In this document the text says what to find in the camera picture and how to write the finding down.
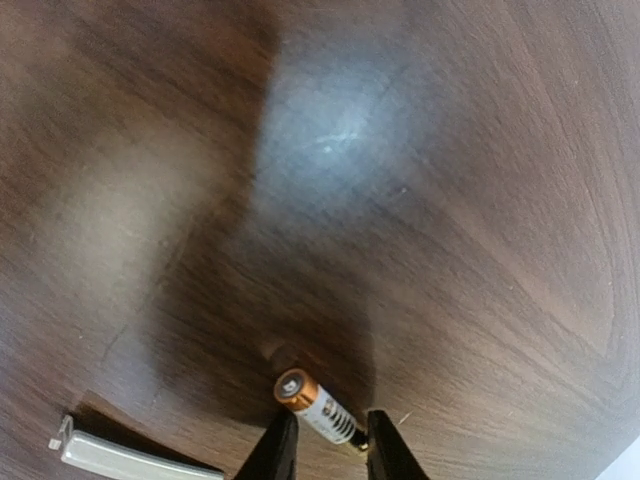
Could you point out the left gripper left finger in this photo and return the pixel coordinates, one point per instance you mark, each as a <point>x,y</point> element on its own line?
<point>274,456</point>

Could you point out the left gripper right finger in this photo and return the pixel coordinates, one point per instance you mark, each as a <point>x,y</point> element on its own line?
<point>388,457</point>

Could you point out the grey battery cover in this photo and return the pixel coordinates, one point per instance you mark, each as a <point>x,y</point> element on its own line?
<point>99,456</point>

